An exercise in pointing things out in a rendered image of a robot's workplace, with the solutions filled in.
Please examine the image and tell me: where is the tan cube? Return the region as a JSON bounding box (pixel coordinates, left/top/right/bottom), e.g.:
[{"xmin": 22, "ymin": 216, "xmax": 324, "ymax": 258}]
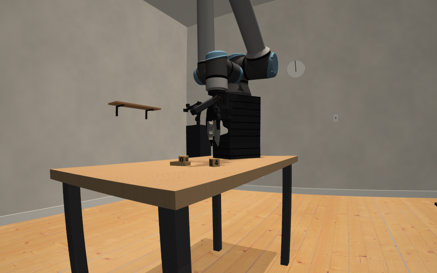
[
  {"xmin": 209, "ymin": 158, "xmax": 220, "ymax": 167},
  {"xmin": 179, "ymin": 155, "xmax": 189, "ymax": 162}
]

